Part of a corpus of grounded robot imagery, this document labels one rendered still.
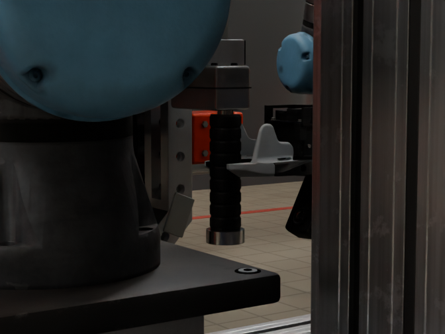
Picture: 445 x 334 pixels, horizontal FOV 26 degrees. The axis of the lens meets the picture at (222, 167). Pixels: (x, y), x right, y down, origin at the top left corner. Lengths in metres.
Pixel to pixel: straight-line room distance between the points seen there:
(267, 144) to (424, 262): 0.57
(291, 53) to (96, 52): 0.75
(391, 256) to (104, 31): 0.22
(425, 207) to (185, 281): 0.15
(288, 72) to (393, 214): 0.65
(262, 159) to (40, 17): 0.68
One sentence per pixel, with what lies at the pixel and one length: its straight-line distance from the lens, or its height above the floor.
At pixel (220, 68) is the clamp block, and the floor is 0.95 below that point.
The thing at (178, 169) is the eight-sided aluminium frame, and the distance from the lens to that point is 1.31.
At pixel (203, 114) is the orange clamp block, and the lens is 1.33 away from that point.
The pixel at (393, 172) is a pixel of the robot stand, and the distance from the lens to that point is 0.55.
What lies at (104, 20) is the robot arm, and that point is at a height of 0.97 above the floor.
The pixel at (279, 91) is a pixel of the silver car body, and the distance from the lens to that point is 2.01.
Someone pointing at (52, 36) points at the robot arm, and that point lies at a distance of 0.44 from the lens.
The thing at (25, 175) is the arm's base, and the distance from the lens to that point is 0.58.
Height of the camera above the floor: 0.95
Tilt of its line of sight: 6 degrees down
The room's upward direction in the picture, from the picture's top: straight up
